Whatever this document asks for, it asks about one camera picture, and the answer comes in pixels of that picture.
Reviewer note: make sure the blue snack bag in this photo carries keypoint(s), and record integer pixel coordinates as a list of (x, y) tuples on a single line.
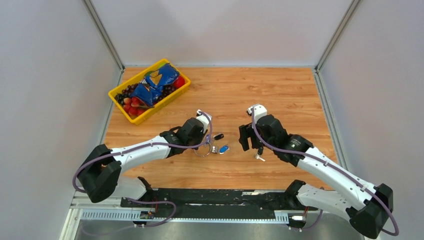
[(164, 75)]

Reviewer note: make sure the dark grape bunch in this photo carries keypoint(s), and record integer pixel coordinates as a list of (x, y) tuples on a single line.
[(155, 97)]

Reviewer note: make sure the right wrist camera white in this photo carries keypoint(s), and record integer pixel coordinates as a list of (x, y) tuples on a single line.
[(256, 111)]

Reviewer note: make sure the aluminium frame rail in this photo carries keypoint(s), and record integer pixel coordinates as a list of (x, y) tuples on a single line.
[(110, 210)]

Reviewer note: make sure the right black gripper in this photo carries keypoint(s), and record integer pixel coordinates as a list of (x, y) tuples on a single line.
[(246, 131)]

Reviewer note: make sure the yellow plastic bin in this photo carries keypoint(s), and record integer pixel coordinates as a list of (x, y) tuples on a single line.
[(153, 109)]

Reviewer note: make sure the key with blue tag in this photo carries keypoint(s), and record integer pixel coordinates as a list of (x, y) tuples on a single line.
[(223, 149)]

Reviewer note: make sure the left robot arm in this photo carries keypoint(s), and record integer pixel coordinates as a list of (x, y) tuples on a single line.
[(101, 174)]

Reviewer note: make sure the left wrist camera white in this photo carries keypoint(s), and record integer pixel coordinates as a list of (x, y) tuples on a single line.
[(205, 119)]

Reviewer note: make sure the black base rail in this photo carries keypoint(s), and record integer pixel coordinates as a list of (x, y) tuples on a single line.
[(217, 203)]

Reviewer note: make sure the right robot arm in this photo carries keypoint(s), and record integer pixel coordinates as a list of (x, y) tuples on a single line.
[(366, 206)]

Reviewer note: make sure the key with black tag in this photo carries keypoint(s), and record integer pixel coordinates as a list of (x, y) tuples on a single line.
[(258, 154)]

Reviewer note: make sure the large metal keyring with keys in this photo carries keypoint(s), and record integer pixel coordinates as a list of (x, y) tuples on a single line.
[(209, 144)]

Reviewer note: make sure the red apple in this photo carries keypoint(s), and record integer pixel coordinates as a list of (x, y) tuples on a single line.
[(179, 82)]

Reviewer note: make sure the red strawberries cluster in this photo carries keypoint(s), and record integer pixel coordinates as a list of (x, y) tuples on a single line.
[(133, 106)]

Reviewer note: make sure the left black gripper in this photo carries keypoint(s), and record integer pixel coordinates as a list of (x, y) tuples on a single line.
[(201, 136)]

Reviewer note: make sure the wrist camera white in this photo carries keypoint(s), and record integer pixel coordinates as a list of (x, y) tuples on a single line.
[(205, 119), (256, 111)]

